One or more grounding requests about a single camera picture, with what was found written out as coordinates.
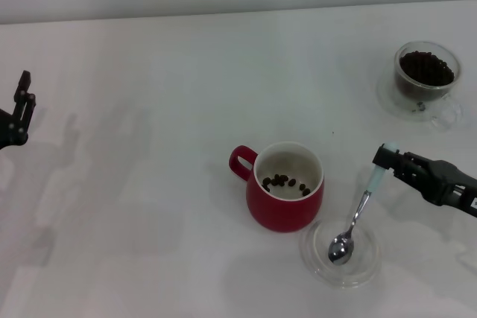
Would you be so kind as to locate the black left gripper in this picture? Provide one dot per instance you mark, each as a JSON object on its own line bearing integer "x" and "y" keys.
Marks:
{"x": 5, "y": 132}

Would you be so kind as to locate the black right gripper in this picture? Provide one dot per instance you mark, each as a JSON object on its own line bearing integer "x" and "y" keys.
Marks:
{"x": 451, "y": 187}

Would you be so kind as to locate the clear glass saucer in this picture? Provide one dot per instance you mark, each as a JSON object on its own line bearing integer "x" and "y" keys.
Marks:
{"x": 367, "y": 258}
{"x": 385, "y": 95}

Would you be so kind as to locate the clear double-wall glass cup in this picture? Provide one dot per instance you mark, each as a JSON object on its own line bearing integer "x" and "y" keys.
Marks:
{"x": 400, "y": 89}

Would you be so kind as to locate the coffee bean pile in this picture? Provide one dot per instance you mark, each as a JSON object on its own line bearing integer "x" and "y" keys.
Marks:
{"x": 425, "y": 68}

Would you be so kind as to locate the coffee beans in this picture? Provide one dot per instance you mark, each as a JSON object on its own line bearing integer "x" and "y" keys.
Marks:
{"x": 277, "y": 181}

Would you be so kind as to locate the red ceramic mug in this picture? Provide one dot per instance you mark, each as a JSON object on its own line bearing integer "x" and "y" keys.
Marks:
{"x": 283, "y": 213}

